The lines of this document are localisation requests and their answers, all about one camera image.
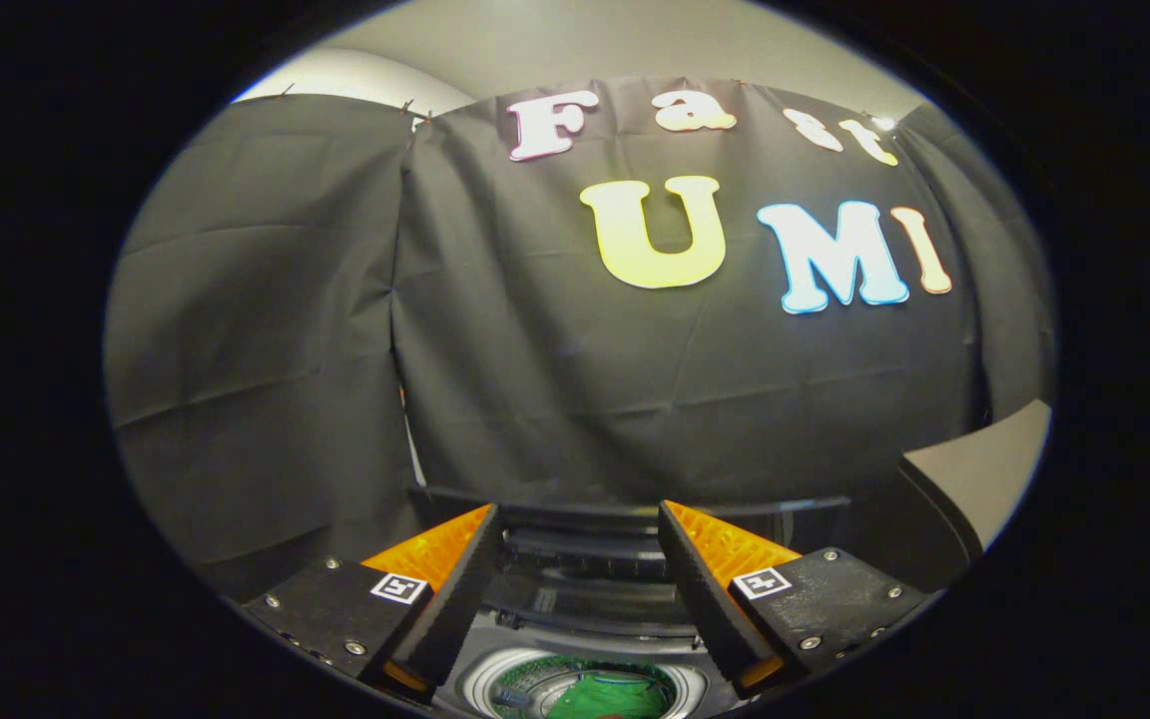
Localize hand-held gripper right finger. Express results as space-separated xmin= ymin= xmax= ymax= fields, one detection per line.
xmin=657 ymin=499 xmax=935 ymax=700

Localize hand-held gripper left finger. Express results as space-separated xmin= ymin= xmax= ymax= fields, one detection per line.
xmin=241 ymin=503 xmax=504 ymax=702

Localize green polo shirt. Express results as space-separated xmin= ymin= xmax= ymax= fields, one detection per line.
xmin=543 ymin=671 xmax=678 ymax=719

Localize beige cabinet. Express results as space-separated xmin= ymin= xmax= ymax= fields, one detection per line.
xmin=896 ymin=399 xmax=1053 ymax=592

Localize dark washing machine lid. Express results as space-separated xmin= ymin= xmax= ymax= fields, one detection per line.
xmin=407 ymin=485 xmax=854 ymax=642

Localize black backdrop cloth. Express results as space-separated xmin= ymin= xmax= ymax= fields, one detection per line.
xmin=104 ymin=75 xmax=1055 ymax=602

